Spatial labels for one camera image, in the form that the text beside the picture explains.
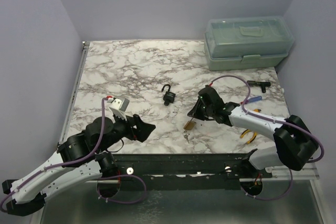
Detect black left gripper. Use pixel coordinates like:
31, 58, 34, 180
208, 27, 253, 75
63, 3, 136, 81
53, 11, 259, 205
98, 110, 156, 153

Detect brass padlock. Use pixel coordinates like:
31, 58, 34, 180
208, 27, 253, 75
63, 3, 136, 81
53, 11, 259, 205
183, 117, 196, 131

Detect black padlock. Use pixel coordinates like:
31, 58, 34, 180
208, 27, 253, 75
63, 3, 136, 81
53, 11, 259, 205
161, 84, 176, 104

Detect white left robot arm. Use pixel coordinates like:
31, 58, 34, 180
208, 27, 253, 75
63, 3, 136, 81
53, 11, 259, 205
1, 114, 156, 216

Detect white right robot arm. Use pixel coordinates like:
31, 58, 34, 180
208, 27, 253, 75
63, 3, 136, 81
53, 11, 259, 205
187, 86, 319, 178

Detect black T-shaped tool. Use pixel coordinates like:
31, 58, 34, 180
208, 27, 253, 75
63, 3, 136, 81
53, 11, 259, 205
247, 80, 271, 93

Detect green translucent plastic toolbox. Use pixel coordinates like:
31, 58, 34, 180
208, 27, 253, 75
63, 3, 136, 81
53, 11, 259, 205
204, 16, 295, 71

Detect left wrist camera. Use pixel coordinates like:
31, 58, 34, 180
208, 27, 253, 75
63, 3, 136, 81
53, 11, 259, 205
107, 96, 130, 121

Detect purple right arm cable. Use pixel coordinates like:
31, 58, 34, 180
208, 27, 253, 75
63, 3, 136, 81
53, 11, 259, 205
209, 75, 325, 163

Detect yellow-handled pliers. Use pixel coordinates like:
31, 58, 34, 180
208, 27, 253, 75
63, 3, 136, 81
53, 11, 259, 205
240, 129, 257, 145

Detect black base frame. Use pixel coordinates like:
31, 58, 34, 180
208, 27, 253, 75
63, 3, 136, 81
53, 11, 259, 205
86, 150, 274, 192

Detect blue-handled screwdriver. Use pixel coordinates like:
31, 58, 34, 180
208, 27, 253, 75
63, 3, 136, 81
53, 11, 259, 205
245, 95, 263, 104

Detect aluminium side rail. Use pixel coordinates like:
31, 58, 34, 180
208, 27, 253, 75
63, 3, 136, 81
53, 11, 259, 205
57, 41, 90, 145

